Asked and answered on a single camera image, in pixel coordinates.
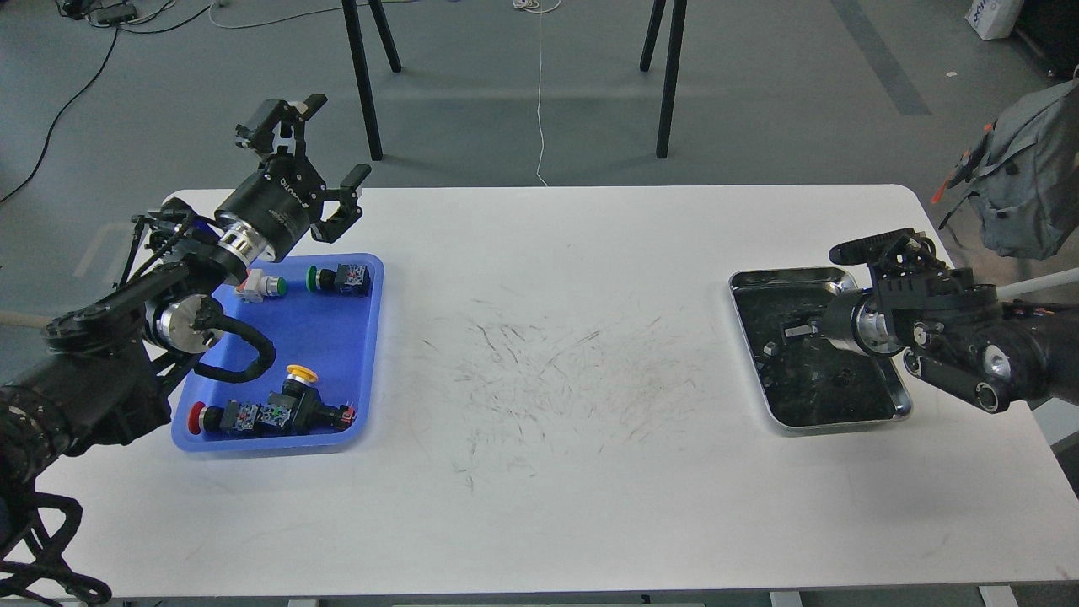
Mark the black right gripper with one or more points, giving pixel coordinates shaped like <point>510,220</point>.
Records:
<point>849,323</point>

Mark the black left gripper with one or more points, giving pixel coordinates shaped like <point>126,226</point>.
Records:
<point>284,198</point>

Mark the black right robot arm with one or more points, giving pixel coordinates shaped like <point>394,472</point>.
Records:
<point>952,331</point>

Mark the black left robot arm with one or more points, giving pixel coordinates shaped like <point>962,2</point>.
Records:
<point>112,365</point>

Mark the silver metal tray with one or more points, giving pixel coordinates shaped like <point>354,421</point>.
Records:
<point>796,383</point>

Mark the black table leg left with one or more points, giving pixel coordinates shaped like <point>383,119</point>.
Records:
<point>356,47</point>

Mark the black table leg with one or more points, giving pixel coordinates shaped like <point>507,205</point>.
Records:
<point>678,19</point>
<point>356,47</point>

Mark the orange white push button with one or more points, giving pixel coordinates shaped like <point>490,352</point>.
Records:
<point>259,286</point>

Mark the blue plastic tray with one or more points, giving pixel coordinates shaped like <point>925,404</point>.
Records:
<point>331,333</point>

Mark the black power strip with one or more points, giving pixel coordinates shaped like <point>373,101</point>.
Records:
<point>112,15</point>

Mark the grey backpack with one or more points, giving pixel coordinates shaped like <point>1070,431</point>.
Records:
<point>1020,176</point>

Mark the black table leg right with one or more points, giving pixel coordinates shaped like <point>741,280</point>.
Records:
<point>678,19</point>

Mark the white bag corner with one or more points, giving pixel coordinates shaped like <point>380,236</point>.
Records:
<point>993,20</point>

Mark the green push button switch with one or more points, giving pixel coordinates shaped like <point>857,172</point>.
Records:
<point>345,279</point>

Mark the yellow push button switch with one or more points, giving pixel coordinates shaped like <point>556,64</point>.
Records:
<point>298,408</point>

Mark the red push button switch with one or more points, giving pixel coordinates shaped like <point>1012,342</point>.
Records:
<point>235,419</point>

